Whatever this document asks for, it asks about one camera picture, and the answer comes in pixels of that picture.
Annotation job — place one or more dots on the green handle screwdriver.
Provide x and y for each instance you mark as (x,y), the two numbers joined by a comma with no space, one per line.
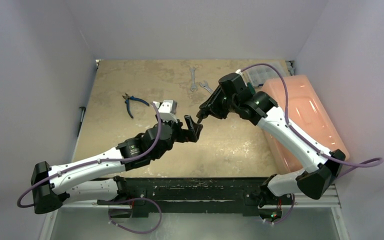
(251,88)

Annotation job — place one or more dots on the aluminium frame rail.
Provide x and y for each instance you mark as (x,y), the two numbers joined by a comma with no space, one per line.
(329,199)

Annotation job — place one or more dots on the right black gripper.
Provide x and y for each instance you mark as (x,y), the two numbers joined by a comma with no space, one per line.
(214,103)

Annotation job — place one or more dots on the black padlock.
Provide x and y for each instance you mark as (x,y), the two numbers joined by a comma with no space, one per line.
(200,116)

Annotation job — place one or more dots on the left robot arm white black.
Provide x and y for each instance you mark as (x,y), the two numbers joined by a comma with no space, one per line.
(54,186)

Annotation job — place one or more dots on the pink plastic toolbox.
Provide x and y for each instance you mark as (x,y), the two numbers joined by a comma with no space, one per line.
(306,110)

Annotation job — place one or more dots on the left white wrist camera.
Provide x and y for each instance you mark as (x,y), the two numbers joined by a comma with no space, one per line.
(167,110)

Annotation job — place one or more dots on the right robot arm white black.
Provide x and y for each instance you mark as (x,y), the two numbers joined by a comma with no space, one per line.
(320,165)

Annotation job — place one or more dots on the clear plastic organizer box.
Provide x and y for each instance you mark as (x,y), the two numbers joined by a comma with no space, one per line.
(258,75)

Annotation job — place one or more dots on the small silver wrench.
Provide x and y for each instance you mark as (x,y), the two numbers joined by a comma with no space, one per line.
(193,86)

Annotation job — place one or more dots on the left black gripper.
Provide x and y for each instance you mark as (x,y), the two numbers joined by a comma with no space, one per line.
(184,133)

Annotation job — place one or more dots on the large silver wrench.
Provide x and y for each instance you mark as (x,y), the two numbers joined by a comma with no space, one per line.
(206,86)

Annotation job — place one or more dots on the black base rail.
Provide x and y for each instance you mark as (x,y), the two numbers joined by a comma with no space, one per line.
(194,195)

